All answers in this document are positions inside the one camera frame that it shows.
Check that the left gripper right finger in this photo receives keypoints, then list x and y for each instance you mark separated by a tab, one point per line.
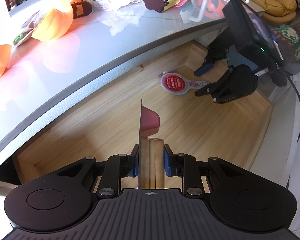
184	166

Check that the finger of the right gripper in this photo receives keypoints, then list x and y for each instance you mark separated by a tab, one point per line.
204	68
218	87

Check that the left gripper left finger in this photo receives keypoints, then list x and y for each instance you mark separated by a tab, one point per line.
114	169

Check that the orange plastic capsule half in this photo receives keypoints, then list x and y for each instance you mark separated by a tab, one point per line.
55	23

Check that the black mouse keychain figure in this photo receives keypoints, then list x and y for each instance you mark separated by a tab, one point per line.
81	8

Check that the wooden drawer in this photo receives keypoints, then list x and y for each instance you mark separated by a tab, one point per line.
107	122

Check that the white cabinet with drawers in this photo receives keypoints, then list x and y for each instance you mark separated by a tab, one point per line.
45	79

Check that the clear candy wrapper bag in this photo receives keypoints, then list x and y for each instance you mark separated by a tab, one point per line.
26	30

